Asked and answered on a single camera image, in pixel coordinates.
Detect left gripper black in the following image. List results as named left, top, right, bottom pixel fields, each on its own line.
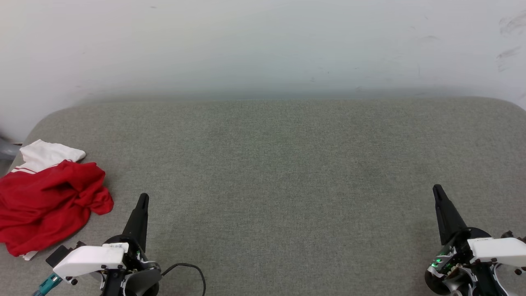
left=103, top=193, right=163, bottom=281

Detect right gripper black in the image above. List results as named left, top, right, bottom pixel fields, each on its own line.
left=424, top=184, right=493, bottom=294

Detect red and white jersey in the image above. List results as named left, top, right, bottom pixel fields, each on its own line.
left=0, top=139, right=114, bottom=261

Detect thin black cable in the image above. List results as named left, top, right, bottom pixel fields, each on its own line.
left=161, top=263, right=206, bottom=296

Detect teal cable connector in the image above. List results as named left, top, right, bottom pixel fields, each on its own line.
left=32, top=273, right=63, bottom=296

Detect grey metal frame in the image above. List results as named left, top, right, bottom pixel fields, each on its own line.
left=0, top=135, right=23, bottom=161

